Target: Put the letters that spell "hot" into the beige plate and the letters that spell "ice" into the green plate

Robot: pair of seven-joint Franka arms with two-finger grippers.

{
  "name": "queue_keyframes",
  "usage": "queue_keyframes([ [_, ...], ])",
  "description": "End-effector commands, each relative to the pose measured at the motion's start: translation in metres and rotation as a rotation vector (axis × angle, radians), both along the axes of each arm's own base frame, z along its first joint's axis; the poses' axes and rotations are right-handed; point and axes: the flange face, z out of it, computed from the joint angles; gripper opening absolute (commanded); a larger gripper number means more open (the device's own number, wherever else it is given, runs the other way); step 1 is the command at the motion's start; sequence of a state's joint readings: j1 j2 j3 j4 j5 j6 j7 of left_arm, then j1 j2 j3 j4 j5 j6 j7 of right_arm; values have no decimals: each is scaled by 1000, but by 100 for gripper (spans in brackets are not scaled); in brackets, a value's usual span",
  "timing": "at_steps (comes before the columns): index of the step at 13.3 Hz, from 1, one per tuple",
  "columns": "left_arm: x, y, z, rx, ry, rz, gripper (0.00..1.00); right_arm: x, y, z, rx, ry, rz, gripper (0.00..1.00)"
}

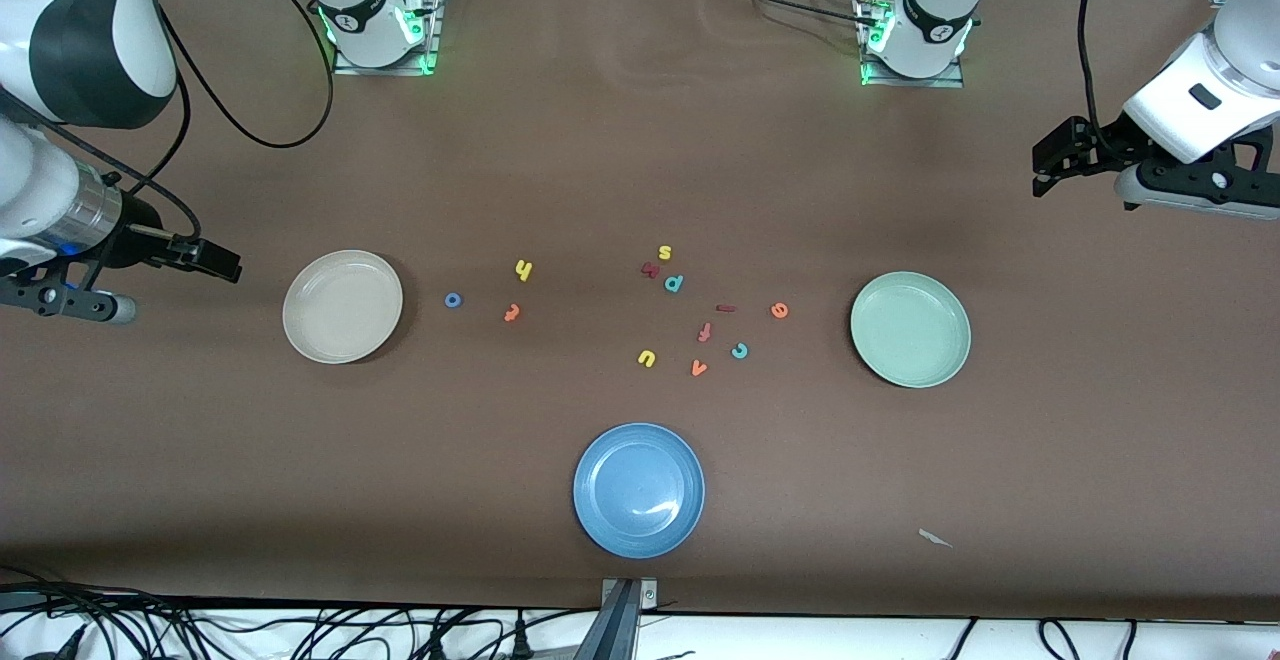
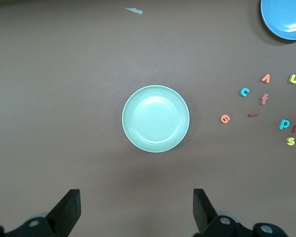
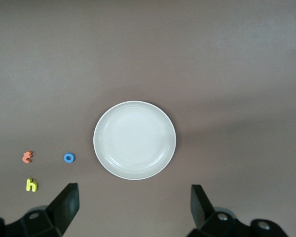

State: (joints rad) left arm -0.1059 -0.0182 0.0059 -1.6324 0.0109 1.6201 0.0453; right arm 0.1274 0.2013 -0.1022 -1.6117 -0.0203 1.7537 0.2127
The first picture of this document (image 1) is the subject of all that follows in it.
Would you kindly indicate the yellow foam letter h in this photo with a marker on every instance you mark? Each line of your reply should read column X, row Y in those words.
column 524, row 271

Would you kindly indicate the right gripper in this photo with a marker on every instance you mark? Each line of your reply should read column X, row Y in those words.
column 138, row 233

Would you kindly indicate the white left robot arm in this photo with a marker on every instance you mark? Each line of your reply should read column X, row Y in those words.
column 935, row 20

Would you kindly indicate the brown table cover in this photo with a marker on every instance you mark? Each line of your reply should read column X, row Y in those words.
column 640, row 140

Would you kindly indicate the silver metal bracket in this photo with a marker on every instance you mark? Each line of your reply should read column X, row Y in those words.
column 645, row 595

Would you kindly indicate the white paper scrap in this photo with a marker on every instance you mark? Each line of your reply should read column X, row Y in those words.
column 935, row 538

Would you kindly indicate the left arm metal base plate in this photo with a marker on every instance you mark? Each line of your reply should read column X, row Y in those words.
column 945, row 81

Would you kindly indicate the blue plate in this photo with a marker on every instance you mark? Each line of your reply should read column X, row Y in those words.
column 638, row 490

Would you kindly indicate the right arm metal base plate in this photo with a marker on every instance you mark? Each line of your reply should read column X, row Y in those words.
column 360, row 70

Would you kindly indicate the beige brown plate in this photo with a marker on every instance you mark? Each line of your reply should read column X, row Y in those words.
column 340, row 310

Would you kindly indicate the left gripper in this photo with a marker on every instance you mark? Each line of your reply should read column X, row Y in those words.
column 1103, row 152

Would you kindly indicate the light green plate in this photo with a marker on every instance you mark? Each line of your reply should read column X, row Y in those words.
column 910, row 330

